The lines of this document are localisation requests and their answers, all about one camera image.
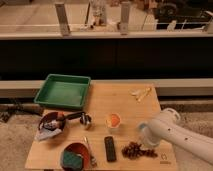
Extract dark red grape bunch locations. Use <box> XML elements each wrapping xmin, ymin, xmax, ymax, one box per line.
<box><xmin>121</xmin><ymin>142</ymin><xmax>158</xmax><ymax>159</ymax></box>

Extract blue plastic cup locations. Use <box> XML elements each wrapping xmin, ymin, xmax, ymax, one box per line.
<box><xmin>138</xmin><ymin>122</ymin><xmax>147</xmax><ymax>136</ymax></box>

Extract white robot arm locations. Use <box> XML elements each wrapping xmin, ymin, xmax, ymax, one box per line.
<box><xmin>139</xmin><ymin>108</ymin><xmax>213</xmax><ymax>165</ymax></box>

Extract pale yellow wooden pieces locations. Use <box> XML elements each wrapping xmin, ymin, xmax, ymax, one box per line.
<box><xmin>131</xmin><ymin>87</ymin><xmax>151</xmax><ymax>102</ymax></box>

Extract orange-filled white cup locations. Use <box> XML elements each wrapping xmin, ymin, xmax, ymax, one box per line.
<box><xmin>106</xmin><ymin>113</ymin><xmax>121</xmax><ymax>131</ymax></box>

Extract green plastic tray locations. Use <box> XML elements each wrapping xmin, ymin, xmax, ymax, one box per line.
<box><xmin>34</xmin><ymin>74</ymin><xmax>91</xmax><ymax>110</ymax></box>

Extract small metal cup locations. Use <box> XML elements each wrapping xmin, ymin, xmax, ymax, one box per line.
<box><xmin>80</xmin><ymin>114</ymin><xmax>91</xmax><ymax>130</ymax></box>

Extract black remote control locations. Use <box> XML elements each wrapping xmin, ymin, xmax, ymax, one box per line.
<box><xmin>104</xmin><ymin>136</ymin><xmax>116</xmax><ymax>162</ymax></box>

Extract red bowl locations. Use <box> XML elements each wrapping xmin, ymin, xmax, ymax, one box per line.
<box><xmin>60</xmin><ymin>143</ymin><xmax>89</xmax><ymax>171</ymax></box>

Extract metal spoon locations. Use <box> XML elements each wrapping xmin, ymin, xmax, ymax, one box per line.
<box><xmin>84</xmin><ymin>136</ymin><xmax>97</xmax><ymax>167</ymax></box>

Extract white crumpled cloth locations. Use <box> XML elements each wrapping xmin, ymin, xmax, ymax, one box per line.
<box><xmin>35</xmin><ymin>128</ymin><xmax>62</xmax><ymax>141</ymax></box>

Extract green sponge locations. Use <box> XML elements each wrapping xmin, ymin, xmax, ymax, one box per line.
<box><xmin>62</xmin><ymin>151</ymin><xmax>83</xmax><ymax>171</ymax></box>

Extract left grey metal post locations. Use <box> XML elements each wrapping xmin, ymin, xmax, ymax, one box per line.
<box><xmin>55</xmin><ymin>3</ymin><xmax>70</xmax><ymax>36</ymax></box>

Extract grey metal post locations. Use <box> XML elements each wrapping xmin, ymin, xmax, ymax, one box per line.
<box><xmin>120</xmin><ymin>1</ymin><xmax>131</xmax><ymax>35</ymax></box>
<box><xmin>55</xmin><ymin>3</ymin><xmax>70</xmax><ymax>36</ymax></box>

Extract right grey metal post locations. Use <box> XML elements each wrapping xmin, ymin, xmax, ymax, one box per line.
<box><xmin>120</xmin><ymin>1</ymin><xmax>131</xmax><ymax>35</ymax></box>

